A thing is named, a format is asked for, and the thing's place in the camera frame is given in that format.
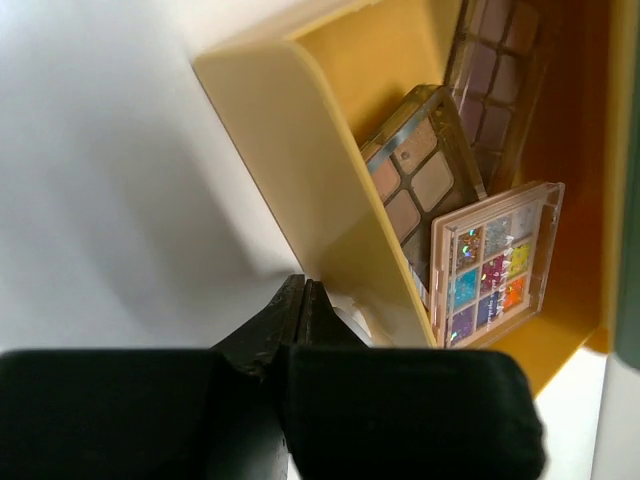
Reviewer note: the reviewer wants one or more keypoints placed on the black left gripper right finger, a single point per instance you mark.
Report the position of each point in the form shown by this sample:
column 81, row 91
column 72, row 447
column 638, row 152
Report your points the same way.
column 351, row 411

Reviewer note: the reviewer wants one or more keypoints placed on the long pink-brown eyeshadow palette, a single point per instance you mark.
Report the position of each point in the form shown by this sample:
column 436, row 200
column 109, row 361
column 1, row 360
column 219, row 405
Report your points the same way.
column 495, row 72

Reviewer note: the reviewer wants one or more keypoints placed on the colourful square eyeshadow palette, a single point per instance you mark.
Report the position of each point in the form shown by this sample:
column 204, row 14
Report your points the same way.
column 490, row 264

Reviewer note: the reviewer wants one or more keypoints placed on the brown eyeshadow palette silver case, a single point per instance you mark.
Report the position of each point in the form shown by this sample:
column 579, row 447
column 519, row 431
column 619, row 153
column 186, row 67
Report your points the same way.
column 422, row 167

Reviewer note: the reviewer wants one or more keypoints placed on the yellow bottom drawer box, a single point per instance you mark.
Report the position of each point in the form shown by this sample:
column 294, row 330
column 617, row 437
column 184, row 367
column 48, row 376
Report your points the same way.
column 299, row 93

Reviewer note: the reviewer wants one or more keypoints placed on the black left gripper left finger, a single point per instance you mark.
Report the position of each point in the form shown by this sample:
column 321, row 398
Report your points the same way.
column 195, row 413

